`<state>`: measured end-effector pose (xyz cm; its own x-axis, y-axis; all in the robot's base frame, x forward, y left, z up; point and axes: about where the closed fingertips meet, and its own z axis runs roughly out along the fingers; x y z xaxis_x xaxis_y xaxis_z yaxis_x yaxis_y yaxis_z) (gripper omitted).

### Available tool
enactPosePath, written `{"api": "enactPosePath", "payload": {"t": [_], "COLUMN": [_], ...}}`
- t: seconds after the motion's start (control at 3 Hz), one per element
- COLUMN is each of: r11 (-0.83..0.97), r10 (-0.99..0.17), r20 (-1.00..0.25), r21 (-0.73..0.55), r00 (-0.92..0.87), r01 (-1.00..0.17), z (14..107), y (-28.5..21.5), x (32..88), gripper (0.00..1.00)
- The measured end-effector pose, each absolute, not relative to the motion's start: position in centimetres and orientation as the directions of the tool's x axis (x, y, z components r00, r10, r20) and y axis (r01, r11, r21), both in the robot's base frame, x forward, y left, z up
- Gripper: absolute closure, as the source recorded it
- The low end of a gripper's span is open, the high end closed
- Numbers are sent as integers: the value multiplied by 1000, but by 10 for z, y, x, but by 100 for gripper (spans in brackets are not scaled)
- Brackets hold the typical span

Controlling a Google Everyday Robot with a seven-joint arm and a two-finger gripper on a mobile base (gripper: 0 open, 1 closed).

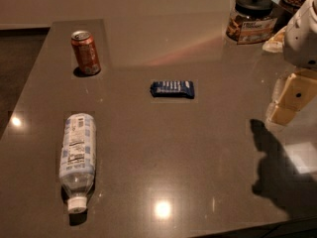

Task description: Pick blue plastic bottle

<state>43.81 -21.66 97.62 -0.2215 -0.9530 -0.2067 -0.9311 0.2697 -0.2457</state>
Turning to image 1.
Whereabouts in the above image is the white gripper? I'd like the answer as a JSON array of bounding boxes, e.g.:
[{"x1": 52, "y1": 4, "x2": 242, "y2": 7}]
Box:
[{"x1": 266, "y1": 0, "x2": 317, "y2": 126}]

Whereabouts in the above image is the clear blue-label plastic bottle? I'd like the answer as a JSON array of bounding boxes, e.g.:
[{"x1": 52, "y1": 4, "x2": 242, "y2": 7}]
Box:
[{"x1": 58, "y1": 113, "x2": 96, "y2": 214}]

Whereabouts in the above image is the yellow snack bag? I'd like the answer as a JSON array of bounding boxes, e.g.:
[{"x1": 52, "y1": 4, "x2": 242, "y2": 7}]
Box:
[{"x1": 263, "y1": 27, "x2": 286, "y2": 54}]

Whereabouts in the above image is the glass jar with black lid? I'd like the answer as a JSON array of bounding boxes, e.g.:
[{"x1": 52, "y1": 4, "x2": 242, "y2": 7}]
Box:
[{"x1": 226, "y1": 0, "x2": 276, "y2": 45}]

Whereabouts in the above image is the blue snack bar wrapper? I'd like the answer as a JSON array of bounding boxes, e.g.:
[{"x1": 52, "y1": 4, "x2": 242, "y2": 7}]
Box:
[{"x1": 150, "y1": 80, "x2": 195, "y2": 99}]

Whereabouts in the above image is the orange soda can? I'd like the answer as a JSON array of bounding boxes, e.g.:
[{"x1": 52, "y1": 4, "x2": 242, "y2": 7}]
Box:
[{"x1": 71, "y1": 30, "x2": 101, "y2": 75}]

